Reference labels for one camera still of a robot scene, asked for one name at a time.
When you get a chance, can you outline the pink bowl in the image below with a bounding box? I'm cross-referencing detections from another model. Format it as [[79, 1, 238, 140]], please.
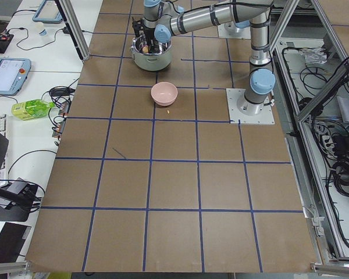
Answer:
[[151, 82, 178, 106]]

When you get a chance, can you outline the near blue teach pendant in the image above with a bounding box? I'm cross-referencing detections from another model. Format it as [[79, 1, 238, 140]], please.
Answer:
[[0, 58, 31, 96]]

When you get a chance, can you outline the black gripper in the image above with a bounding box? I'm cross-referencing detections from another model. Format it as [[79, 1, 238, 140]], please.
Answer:
[[132, 17, 161, 53]]

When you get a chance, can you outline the green plastic bottle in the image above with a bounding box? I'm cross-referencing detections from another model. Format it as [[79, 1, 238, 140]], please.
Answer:
[[11, 99, 55, 120]]

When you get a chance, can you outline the far blue teach pendant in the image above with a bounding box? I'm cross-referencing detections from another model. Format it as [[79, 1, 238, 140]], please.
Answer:
[[32, 0, 63, 24]]

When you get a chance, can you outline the black camera stand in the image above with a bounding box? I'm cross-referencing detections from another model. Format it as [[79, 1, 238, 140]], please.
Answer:
[[0, 180, 38, 222]]

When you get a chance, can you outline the paper cup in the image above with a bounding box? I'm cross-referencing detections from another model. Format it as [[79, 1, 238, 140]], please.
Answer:
[[35, 22, 48, 37]]

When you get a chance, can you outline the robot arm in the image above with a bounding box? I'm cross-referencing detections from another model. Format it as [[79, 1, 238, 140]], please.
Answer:
[[132, 1, 276, 116]]

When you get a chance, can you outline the blue teach pendant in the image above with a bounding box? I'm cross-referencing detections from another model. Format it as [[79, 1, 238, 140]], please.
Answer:
[[32, 0, 63, 24], [0, 58, 31, 96]]

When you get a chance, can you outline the aluminium frame post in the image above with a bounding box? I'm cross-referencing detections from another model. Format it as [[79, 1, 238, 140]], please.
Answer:
[[55, 0, 90, 62]]

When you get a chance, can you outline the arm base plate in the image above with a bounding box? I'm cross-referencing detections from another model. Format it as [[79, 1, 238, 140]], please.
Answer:
[[226, 88, 275, 125], [218, 20, 251, 40]]

